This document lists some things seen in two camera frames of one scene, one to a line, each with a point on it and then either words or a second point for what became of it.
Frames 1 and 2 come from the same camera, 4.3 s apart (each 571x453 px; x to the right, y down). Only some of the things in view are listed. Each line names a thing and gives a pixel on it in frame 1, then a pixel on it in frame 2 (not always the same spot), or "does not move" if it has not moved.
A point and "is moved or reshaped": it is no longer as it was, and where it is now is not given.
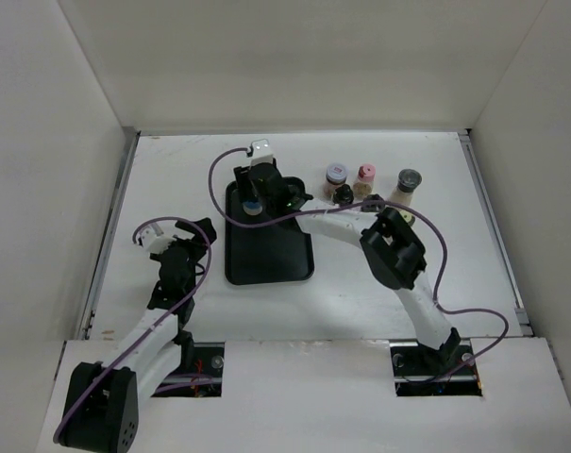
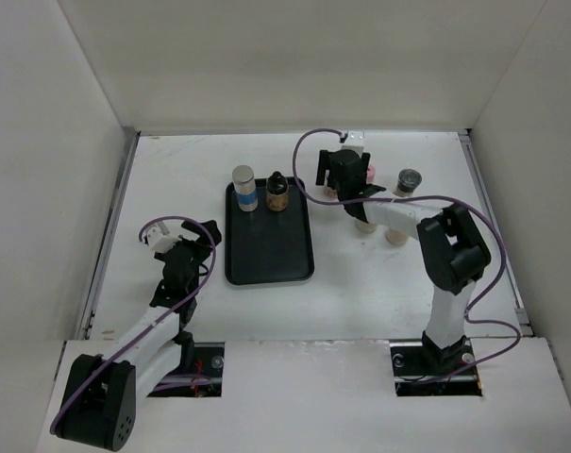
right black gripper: [244, 181] -> [326, 163]
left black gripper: [197, 243] does not move
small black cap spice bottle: [343, 194] is moved or reshaped
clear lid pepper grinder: [408, 180] does not move
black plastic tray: [282, 253] does not move
